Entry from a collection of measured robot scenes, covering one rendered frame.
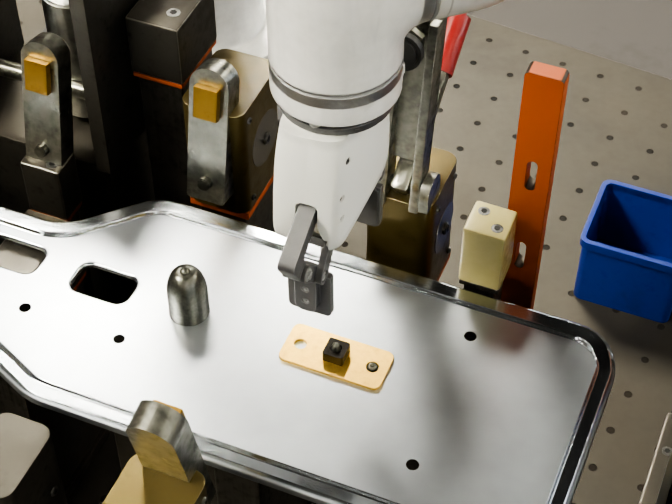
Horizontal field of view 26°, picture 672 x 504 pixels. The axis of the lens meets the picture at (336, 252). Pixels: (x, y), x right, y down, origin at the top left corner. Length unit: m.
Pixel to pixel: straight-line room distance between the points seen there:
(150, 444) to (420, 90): 0.35
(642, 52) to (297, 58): 2.18
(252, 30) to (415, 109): 0.58
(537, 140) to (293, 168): 0.25
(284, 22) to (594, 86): 1.01
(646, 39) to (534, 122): 1.96
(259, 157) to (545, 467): 0.39
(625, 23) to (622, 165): 1.36
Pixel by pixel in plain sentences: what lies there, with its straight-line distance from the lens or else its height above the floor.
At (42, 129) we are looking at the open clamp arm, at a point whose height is 1.02.
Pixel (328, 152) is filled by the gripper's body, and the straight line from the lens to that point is 0.90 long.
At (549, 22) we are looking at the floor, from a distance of 3.06.
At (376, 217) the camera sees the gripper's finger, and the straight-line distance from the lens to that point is 1.06.
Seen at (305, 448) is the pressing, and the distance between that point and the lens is 1.08.
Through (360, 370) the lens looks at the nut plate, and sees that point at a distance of 1.12.
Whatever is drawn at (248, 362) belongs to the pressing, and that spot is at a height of 1.00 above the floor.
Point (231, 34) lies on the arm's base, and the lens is 1.66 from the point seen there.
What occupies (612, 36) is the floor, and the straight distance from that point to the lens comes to 3.04.
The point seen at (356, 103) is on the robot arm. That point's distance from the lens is 0.88.
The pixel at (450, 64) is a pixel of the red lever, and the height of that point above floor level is 1.12.
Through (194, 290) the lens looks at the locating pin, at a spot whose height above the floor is 1.04.
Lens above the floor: 1.88
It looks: 48 degrees down
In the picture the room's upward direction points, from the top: straight up
